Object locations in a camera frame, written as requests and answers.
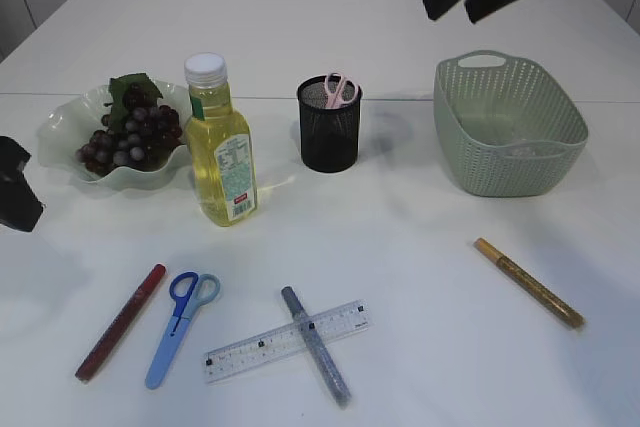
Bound gold glitter marker pen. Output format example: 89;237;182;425
473;238;586;330

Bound clear plastic sheet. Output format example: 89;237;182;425
492;122;565;159

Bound blue scissors with sheath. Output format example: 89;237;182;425
144;271;221;390

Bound black mesh pen holder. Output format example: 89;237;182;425
297;74;362;173

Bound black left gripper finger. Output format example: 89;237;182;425
0;136;44;232

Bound pale green wavy glass plate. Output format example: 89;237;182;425
37;85;191;190

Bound yellow tea drink bottle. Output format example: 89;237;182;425
184;52;258;227

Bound clear plastic ruler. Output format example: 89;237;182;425
202;300;370;383

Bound red glitter marker pen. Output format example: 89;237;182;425
75;264;166;383

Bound silver glitter marker pen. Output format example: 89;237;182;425
281;286;352;408

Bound pink scissors purple sheath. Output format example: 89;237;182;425
323;72;361;109

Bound purple artificial grape bunch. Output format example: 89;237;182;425
75;73;183;177

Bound green plastic woven basket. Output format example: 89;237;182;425
433;50;589;198

